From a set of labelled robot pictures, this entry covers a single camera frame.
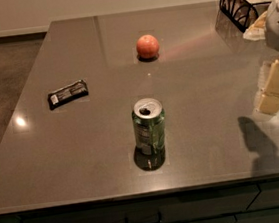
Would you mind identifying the red apple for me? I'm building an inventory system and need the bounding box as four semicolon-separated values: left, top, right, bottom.
136;34;160;60

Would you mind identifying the white napkin pile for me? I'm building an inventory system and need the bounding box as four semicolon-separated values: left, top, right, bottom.
243;12;267;41

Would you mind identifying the black wire napkin basket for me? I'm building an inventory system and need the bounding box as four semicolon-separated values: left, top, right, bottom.
219;0;273;32

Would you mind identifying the dark drawer with handle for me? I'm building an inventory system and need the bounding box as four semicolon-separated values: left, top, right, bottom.
21;185;258;223

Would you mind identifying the green soda can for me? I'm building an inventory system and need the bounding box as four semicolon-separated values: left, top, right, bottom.
132;98;165;156

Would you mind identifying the black snack bar wrapper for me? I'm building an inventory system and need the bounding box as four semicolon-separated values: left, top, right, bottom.
47;80;89;110

